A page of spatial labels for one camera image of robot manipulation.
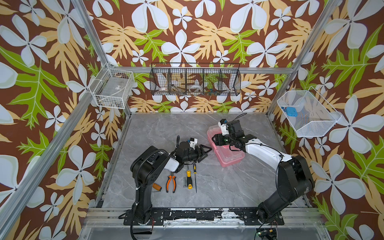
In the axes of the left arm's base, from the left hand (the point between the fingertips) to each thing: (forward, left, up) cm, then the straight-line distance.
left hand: (210, 149), depth 88 cm
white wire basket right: (+12, -55, +19) cm, 59 cm away
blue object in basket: (+17, -48, +16) cm, 53 cm away
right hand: (+7, -3, +3) cm, 8 cm away
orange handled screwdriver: (-19, +30, -9) cm, 37 cm away
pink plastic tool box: (-5, -9, +1) cm, 11 cm away
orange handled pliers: (-16, +24, -10) cm, 30 cm away
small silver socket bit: (-16, +15, -10) cm, 24 cm away
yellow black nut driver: (-16, +12, -8) cm, 22 cm away
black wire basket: (+42, +9, +21) cm, 48 cm away
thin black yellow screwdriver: (-7, +9, -9) cm, 15 cm away
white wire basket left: (+28, +58, +23) cm, 68 cm away
